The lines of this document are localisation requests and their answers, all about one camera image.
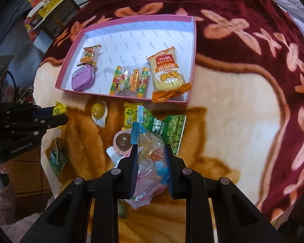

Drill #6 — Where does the pink shallow cardboard box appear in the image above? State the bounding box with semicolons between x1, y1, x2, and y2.
55;15;197;96

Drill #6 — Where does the blue-edged clear candy bag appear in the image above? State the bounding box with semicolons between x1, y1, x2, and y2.
131;104;171;185

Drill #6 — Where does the brown chocolate ball cup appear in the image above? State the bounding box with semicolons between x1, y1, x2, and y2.
113;131;132;155

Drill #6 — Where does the red and cream fleece blanket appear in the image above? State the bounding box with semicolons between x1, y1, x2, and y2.
34;0;304;221

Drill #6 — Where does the purple mint tin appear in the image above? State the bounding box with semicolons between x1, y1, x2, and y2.
71;64;95;91

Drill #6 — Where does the yellow candy packet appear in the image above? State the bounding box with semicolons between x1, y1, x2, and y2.
52;101;67;116
122;102;143;129

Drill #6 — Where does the pink jelly drink pouch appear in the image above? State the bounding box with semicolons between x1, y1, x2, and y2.
126;161;169;209

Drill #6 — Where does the wooden side table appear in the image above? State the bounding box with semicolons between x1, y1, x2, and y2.
34;0;91;30

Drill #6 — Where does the corn snack orange packet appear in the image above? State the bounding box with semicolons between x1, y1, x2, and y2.
147;47;192;103

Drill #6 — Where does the golden ball jelly cup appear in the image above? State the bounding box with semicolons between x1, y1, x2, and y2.
91;100;108;128

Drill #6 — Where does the green pea snack packet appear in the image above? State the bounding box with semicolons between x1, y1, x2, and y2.
137;105;187;156

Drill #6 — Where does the burger gummy candy packet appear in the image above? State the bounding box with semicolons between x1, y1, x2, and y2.
109;66;149;98

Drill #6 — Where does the yellow flat box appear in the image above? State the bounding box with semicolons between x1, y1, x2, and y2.
37;0;76;18

